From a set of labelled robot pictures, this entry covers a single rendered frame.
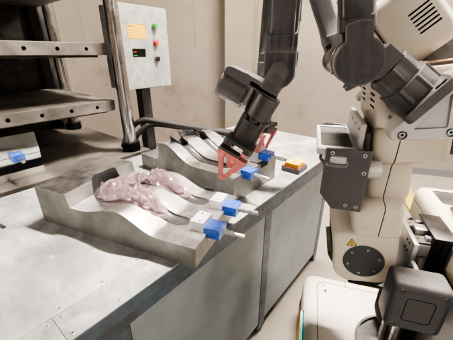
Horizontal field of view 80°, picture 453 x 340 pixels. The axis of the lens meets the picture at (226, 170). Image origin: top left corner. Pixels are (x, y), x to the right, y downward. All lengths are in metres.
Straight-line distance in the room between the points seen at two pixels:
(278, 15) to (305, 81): 2.77
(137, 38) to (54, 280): 1.22
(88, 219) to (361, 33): 0.72
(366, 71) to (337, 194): 0.32
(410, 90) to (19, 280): 0.84
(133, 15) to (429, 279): 1.56
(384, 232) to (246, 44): 2.62
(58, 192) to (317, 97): 2.89
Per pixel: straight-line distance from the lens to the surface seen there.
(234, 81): 0.56
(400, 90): 0.54
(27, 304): 0.70
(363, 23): 0.51
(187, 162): 0.98
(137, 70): 1.60
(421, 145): 0.77
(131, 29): 1.59
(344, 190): 0.72
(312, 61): 3.28
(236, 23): 3.18
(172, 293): 0.81
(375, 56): 0.52
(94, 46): 1.43
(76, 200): 0.84
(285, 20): 0.54
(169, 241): 0.65
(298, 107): 3.33
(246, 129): 0.56
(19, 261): 0.83
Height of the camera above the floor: 1.25
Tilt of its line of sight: 23 degrees down
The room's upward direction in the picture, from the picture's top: straight up
